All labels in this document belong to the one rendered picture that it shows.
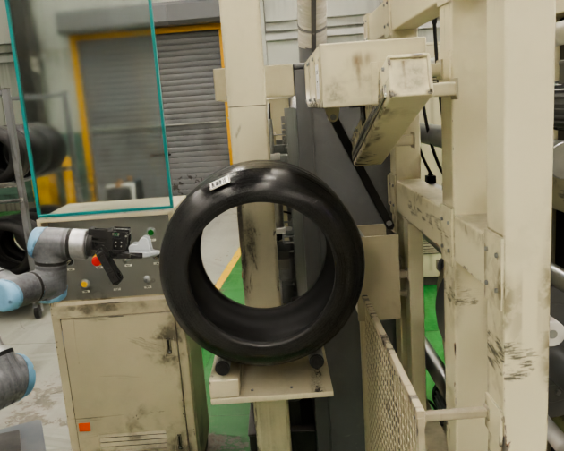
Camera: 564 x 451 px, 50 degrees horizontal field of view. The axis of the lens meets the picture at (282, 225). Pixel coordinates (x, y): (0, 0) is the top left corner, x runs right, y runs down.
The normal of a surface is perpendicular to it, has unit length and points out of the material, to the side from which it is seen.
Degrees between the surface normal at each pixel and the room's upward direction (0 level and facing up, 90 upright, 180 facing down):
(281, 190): 80
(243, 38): 90
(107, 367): 90
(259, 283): 90
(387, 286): 90
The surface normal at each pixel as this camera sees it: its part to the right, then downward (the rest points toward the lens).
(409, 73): 0.00, -0.11
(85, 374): 0.02, 0.20
